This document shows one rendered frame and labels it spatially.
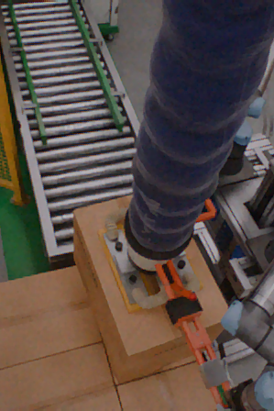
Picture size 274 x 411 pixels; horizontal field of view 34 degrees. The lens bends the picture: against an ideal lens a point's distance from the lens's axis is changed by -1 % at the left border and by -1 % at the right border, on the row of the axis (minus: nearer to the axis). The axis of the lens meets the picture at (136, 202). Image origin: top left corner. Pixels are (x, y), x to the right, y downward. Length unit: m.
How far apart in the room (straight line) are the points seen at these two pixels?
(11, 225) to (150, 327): 1.66
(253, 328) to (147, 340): 0.52
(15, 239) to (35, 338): 1.00
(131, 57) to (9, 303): 2.68
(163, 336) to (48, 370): 0.68
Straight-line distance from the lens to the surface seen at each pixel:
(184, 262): 1.62
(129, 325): 1.55
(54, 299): 2.15
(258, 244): 1.84
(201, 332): 1.43
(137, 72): 4.04
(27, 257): 2.87
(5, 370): 2.08
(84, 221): 1.72
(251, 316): 1.12
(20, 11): 3.72
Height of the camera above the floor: 2.54
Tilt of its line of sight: 55 degrees down
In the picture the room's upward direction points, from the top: 10 degrees clockwise
